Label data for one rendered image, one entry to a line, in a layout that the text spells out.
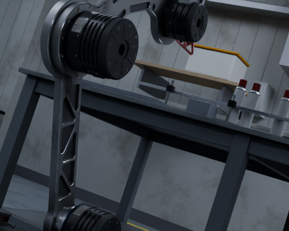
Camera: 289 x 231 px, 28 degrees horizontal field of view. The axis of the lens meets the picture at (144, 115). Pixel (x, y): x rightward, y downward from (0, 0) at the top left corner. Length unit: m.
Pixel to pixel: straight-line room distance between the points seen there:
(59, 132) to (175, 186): 4.30
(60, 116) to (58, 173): 0.19
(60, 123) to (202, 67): 3.75
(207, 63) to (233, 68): 0.25
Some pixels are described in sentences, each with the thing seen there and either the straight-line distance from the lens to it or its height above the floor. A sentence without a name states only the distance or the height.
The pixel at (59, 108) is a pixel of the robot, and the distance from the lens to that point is 1.73.
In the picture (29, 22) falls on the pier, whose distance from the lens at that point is 7.18.
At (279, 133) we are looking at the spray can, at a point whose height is 0.90.
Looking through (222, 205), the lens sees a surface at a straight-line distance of 2.06.
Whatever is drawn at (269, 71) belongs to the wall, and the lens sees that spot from 5.93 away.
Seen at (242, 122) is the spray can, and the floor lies 0.90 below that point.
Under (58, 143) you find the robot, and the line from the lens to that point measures 1.77.
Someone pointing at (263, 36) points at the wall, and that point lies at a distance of 6.07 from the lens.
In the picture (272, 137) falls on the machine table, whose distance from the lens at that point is 2.01.
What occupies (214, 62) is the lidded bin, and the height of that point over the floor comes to 1.69.
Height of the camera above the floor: 0.60
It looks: 5 degrees up
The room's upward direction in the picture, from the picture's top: 18 degrees clockwise
